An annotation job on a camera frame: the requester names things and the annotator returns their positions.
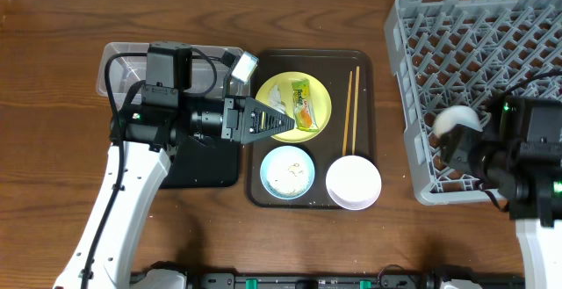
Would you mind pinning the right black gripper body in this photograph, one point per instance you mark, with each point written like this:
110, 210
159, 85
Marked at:
459, 149

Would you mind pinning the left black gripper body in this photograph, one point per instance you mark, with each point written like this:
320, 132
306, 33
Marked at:
233, 119

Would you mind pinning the white tissue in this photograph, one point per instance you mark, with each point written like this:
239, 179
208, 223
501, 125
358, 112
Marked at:
275, 100

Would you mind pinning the white cup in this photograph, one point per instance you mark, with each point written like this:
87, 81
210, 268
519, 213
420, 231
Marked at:
462, 115

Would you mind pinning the green snack wrapper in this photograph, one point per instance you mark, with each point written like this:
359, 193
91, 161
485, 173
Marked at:
303, 106

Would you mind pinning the light blue bowl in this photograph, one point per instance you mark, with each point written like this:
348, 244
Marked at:
287, 172

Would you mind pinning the yellow plate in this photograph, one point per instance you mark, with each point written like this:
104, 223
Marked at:
322, 106

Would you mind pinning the white pink bowl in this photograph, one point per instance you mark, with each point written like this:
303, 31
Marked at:
353, 182

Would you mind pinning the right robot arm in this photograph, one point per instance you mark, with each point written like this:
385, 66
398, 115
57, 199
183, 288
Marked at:
516, 154

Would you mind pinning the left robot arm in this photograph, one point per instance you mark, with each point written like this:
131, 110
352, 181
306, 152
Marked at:
164, 100

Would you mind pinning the black waste tray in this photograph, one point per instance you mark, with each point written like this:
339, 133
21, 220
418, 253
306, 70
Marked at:
214, 164

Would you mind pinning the grey dishwasher rack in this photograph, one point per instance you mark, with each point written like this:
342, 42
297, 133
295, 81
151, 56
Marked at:
462, 52

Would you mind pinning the clear plastic bin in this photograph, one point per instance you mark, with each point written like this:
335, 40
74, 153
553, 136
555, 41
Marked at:
126, 71

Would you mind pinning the dark brown serving tray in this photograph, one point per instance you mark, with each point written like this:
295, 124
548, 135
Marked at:
341, 84

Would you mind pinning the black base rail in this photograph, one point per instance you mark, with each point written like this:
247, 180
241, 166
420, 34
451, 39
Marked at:
168, 275

